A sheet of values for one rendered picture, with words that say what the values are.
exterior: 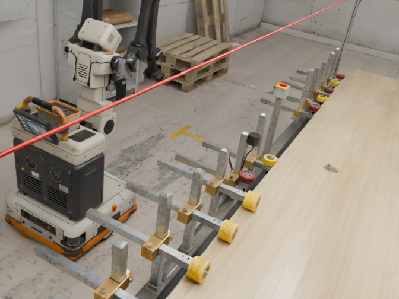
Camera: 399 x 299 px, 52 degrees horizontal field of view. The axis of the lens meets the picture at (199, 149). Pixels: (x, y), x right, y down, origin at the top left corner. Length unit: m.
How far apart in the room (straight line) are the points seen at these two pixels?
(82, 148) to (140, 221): 0.94
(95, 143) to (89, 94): 0.38
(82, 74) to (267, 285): 1.68
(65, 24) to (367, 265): 3.59
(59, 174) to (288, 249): 1.45
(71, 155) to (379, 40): 8.04
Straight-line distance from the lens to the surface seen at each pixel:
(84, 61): 2.59
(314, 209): 2.00
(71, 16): 4.38
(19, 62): 4.37
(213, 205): 1.99
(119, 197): 2.87
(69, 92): 4.65
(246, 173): 2.10
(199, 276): 1.44
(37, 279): 2.75
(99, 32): 2.57
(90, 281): 1.40
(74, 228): 2.63
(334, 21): 9.69
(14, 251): 2.94
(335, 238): 1.87
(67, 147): 2.40
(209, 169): 2.17
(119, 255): 1.30
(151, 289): 1.72
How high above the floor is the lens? 1.99
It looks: 29 degrees down
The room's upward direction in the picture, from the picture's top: 9 degrees clockwise
